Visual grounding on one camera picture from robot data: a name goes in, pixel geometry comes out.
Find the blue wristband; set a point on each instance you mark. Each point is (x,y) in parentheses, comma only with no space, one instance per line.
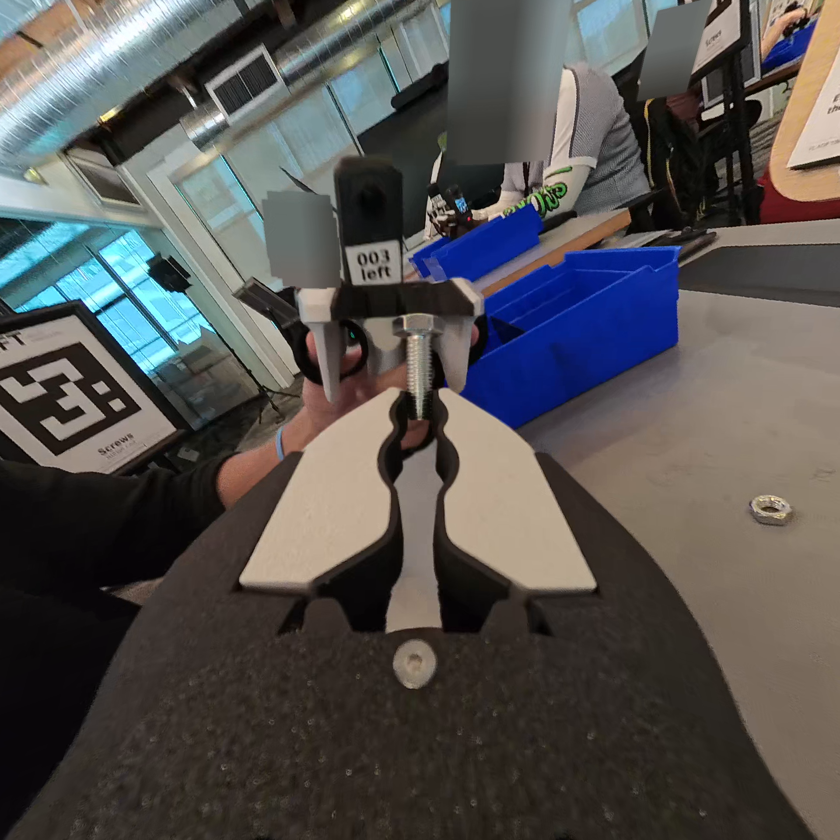
(281,443)

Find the dark grey flat panel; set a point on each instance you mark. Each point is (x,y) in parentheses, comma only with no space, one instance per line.
(774,272)

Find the black tilted monitor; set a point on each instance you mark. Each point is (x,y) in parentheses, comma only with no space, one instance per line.
(262,296)

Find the dark wall screen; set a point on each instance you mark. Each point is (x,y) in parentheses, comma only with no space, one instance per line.
(407,144)

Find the black bin divider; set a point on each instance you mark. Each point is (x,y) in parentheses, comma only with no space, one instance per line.
(505,331)

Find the person's left hand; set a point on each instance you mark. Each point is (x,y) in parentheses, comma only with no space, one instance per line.
(358,394)

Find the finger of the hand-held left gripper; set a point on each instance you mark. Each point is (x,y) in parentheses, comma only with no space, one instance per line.
(458,354)
(325,354)

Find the instruction sheet on board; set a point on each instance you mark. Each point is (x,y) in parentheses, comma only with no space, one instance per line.
(823,118)

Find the silver spiral air duct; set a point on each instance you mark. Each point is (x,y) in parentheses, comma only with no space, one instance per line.
(98,79)
(328,46)

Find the framed code sign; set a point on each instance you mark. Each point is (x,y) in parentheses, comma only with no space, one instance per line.
(154,423)
(718,39)

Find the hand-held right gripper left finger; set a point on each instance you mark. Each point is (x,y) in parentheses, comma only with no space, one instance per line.
(315,525)

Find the instruction sheet on stand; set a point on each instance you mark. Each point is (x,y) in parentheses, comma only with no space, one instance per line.
(797,184)

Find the steel hex nut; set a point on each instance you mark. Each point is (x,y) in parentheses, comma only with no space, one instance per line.
(773,520)

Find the grey flat device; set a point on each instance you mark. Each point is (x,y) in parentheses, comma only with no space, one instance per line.
(630,241)

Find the black studio light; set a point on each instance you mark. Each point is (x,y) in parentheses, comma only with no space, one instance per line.
(169,272)

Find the white wall vent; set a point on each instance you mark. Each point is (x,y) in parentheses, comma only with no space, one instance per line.
(244,82)

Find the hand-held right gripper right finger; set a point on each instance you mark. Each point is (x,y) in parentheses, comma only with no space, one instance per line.
(518,525)

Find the black flat case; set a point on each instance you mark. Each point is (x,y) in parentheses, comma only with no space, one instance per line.
(689,236)

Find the person's black sweater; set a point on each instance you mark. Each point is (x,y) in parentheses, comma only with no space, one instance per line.
(79,525)

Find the black jacket yellow stripes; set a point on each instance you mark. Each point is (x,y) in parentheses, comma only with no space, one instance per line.
(669,164)

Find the steel hex bolt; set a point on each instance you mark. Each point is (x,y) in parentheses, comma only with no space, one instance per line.
(420,374)

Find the red bag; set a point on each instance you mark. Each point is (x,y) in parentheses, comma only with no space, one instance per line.
(794,200)

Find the wood-edged table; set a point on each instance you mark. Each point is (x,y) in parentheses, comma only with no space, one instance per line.
(590,223)

